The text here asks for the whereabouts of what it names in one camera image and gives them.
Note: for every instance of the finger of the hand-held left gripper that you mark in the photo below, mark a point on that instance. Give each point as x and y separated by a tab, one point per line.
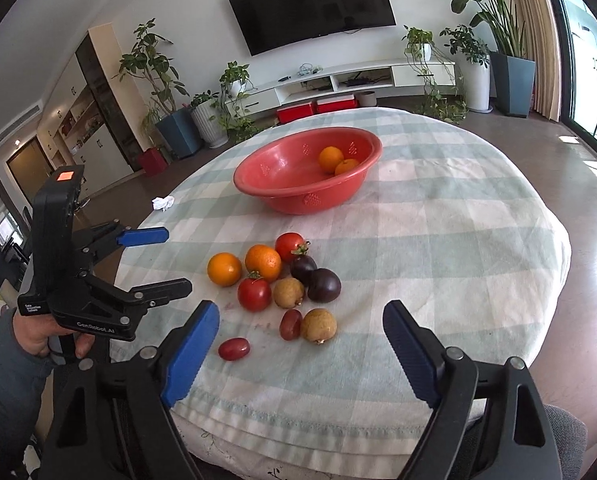
143	236
163	292

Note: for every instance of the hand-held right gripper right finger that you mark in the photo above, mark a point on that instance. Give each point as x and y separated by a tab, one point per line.
411	355

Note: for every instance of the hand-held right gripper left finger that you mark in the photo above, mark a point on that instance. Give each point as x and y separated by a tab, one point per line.
191	355

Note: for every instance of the orange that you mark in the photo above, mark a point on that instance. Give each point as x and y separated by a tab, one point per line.
224	269
349	167
263	261
330	156

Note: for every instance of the tan round fruit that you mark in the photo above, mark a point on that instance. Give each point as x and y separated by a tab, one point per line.
318	326
288	293

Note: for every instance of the dark purple passion fruit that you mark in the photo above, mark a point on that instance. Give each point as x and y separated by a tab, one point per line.
303	267
324	285

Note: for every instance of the red plastic colander bowl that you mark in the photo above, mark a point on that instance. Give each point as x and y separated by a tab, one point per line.
278	170

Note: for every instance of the person's left forearm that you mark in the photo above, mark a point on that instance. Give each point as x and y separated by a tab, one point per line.
3	410

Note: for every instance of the person's left hand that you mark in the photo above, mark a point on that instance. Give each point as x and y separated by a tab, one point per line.
28	335

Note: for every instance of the crumpled white tissue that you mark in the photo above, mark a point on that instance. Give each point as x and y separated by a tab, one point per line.
162	203

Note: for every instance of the small red grape tomato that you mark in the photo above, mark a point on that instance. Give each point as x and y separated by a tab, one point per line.
291	324
234	348

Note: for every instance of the small red box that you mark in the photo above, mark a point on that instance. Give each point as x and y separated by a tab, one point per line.
152	161

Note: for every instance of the tall plant in blue pot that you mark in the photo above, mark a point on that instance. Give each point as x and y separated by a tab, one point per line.
179	132

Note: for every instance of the plant in white ribbed pot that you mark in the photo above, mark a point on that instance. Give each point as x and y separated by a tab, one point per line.
209	122

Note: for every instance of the ceiling air vent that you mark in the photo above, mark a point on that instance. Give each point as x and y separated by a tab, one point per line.
21	121

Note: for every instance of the checked green white tablecloth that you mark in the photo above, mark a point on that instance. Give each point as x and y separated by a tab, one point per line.
453	210

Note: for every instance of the grey fabric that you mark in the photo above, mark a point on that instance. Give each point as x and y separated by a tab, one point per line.
566	440

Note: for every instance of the trailing plant in white pot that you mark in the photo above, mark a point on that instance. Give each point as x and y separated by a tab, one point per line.
236	85
422	49

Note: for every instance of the red storage box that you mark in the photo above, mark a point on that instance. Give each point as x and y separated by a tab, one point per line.
296	112
336	104

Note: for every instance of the small grey pot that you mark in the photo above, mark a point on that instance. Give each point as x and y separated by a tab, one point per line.
366	99

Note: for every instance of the black set-top device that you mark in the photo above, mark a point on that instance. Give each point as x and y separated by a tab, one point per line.
358	80

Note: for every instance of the leafy plant in tall white pot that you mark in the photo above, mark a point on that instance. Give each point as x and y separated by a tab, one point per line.
476	87

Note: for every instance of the white television cabinet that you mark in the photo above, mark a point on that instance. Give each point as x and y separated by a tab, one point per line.
413	72

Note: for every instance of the tall plant in grey-blue pot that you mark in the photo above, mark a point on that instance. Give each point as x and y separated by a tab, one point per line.
513	82

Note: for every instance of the glass sliding door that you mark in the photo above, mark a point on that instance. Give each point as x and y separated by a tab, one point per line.
563	60

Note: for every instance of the beige curtain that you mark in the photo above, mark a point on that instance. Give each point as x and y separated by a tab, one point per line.
533	35

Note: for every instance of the white and dark wall cabinet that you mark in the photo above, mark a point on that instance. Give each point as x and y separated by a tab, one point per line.
108	150

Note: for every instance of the black wall television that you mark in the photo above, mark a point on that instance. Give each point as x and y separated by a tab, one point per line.
311	2

